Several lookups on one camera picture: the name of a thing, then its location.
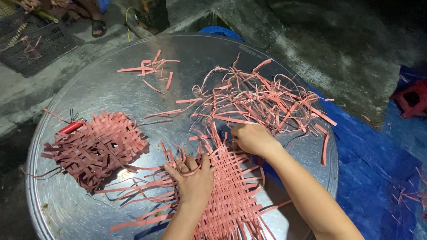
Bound finished woven pink strip mat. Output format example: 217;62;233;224
40;110;149;194

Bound person's left hand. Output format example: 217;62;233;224
163;154;214;208

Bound red plastic stool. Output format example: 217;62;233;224
390;79;427;119

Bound scattered pink strips on tarp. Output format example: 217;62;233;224
391;167;427;224

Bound round metal tray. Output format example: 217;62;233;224
25;33;339;240

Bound black sandal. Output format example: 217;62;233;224
91;19;108;38

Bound bamboo stick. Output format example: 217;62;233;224
7;0;59;24

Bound red lighter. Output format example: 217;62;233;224
58;120;87;135

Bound blue tarp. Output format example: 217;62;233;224
199;26;427;240

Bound black plastic crate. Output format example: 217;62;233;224
0;8;79;78

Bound heap of loose pink strips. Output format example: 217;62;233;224
143;53;338;166

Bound person's right hand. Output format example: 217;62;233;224
231;123;283;157

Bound unfinished woven pink strip mat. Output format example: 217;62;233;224
95;122;294;240

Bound small pile of pink offcuts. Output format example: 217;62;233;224
117;50;181;93

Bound yellow cable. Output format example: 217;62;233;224
125;7;133;42

